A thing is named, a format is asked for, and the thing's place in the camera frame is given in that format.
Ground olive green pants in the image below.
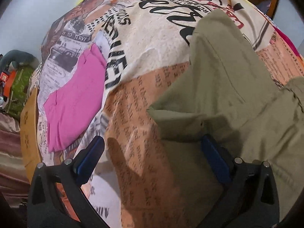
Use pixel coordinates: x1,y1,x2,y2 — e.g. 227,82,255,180
148,9,303,226

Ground striped red gold curtain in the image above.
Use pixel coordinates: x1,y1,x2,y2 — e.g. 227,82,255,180
0,113,30,208

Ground wooden lap desk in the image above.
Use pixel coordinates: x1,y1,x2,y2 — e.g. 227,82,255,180
20,88,42,183

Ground pink folded garment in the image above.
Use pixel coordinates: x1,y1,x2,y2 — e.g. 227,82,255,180
44,43,107,152

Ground orange box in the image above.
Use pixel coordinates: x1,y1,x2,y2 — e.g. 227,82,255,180
1,70,17,98

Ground green storage bag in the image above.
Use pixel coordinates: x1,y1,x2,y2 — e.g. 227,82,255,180
4,65,33,120

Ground grey neck pillow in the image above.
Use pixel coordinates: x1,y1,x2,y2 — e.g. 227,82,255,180
1,49,40,72

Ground printed newspaper pattern blanket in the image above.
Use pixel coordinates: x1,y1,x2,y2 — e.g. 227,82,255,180
37,0,303,227

